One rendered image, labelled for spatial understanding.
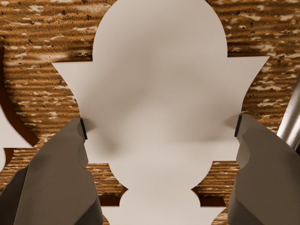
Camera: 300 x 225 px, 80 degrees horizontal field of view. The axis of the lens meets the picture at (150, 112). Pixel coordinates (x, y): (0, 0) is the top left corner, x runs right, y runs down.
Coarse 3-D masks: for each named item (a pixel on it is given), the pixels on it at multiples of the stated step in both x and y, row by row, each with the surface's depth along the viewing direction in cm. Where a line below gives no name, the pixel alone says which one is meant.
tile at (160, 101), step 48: (144, 0) 9; (192, 0) 9; (96, 48) 10; (144, 48) 10; (192, 48) 10; (96, 96) 11; (144, 96) 11; (192, 96) 11; (240, 96) 11; (96, 144) 13; (144, 144) 13; (192, 144) 13; (144, 192) 15
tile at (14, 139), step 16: (0, 48) 11; (0, 64) 12; (0, 80) 12; (0, 96) 13; (0, 112) 13; (0, 128) 13; (16, 128) 14; (0, 144) 14; (16, 144) 14; (32, 144) 14; (0, 160) 15
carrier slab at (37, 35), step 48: (0, 0) 10; (48, 0) 10; (96, 0) 10; (240, 0) 10; (288, 0) 10; (48, 48) 12; (240, 48) 11; (288, 48) 11; (48, 96) 13; (288, 96) 13; (0, 192) 19
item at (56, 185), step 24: (72, 120) 11; (48, 144) 9; (72, 144) 9; (48, 168) 8; (72, 168) 8; (24, 192) 7; (48, 192) 7; (72, 192) 7; (96, 192) 7; (24, 216) 6; (48, 216) 6; (72, 216) 6; (96, 216) 7
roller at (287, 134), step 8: (296, 88) 15; (296, 96) 15; (288, 104) 15; (296, 104) 15; (288, 112) 15; (296, 112) 15; (288, 120) 16; (296, 120) 15; (280, 128) 16; (288, 128) 16; (296, 128) 16; (280, 136) 17; (288, 136) 16; (296, 136) 16; (288, 144) 17; (296, 144) 17
